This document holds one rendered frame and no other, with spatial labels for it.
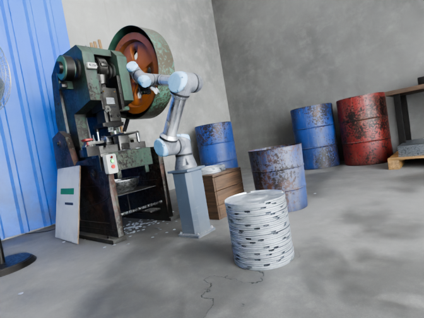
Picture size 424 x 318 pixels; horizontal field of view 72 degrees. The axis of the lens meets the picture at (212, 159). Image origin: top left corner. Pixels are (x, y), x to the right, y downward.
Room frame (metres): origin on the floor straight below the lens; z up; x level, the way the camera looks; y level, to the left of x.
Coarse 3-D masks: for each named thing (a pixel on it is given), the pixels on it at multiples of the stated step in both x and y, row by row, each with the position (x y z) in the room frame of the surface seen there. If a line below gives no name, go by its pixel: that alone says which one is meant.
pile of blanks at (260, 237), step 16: (240, 208) 1.27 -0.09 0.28; (256, 208) 1.25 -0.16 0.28; (272, 208) 1.25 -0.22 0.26; (240, 224) 1.28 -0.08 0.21; (256, 224) 1.27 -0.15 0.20; (272, 224) 1.25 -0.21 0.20; (288, 224) 1.32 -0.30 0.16; (240, 240) 1.28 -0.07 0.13; (256, 240) 1.25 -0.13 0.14; (272, 240) 1.25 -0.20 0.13; (288, 240) 1.30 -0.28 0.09; (240, 256) 1.30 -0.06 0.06; (256, 256) 1.25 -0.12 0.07; (272, 256) 1.25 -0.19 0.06; (288, 256) 1.28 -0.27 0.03
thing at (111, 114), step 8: (104, 88) 2.37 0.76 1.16; (112, 88) 2.43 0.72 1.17; (104, 96) 2.36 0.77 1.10; (112, 96) 2.42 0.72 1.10; (112, 104) 2.41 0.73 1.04; (104, 112) 2.35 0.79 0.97; (112, 112) 2.36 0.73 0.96; (120, 112) 2.45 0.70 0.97; (104, 120) 2.35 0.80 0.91; (112, 120) 2.36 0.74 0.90; (120, 120) 2.41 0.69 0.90
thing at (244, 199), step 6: (252, 192) 1.52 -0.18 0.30; (258, 192) 1.49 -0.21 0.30; (264, 192) 1.46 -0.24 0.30; (270, 192) 1.44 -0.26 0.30; (276, 192) 1.42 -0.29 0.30; (282, 192) 1.39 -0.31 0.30; (228, 198) 1.46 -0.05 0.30; (234, 198) 1.45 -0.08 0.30; (240, 198) 1.42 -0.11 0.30; (246, 198) 1.37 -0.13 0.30; (252, 198) 1.35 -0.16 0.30; (258, 198) 1.33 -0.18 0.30; (264, 198) 1.33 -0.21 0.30; (270, 198) 1.31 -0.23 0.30; (276, 198) 1.27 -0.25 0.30; (228, 204) 1.33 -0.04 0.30; (234, 204) 1.29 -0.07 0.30; (240, 204) 1.27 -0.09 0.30; (246, 204) 1.25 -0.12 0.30; (252, 204) 1.25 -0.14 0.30
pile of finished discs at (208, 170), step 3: (213, 165) 2.59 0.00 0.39; (216, 165) 2.57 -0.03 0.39; (219, 165) 2.52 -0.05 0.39; (222, 165) 2.47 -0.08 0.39; (201, 168) 2.44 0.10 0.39; (204, 168) 2.41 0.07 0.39; (207, 168) 2.40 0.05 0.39; (210, 168) 2.32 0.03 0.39; (213, 168) 2.33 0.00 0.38; (216, 168) 2.33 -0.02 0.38; (219, 168) 2.35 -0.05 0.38; (222, 168) 2.38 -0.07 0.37; (201, 171) 2.33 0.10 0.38; (204, 171) 2.32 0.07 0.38; (207, 171) 2.32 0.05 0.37; (210, 171) 2.32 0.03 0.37; (213, 171) 2.32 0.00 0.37; (216, 171) 2.33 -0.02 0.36; (219, 171) 2.34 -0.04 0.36; (204, 174) 2.32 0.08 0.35
